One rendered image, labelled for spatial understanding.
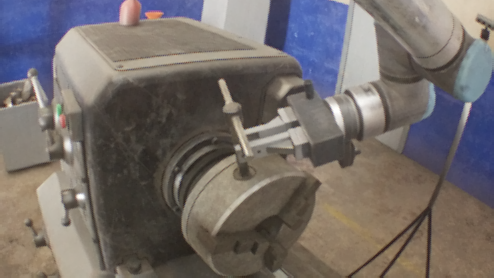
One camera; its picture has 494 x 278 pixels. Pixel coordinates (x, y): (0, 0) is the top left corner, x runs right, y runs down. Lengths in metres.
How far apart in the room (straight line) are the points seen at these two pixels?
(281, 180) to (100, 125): 0.32
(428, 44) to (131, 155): 0.54
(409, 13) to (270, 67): 0.48
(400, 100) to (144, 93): 0.43
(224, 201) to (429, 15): 0.42
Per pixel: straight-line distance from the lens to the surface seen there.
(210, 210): 0.60
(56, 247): 1.07
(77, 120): 0.66
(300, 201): 0.66
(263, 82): 0.79
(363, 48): 4.06
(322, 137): 0.53
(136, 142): 0.69
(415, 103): 0.62
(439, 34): 0.41
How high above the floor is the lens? 1.52
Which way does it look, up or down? 24 degrees down
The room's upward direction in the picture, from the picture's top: 8 degrees clockwise
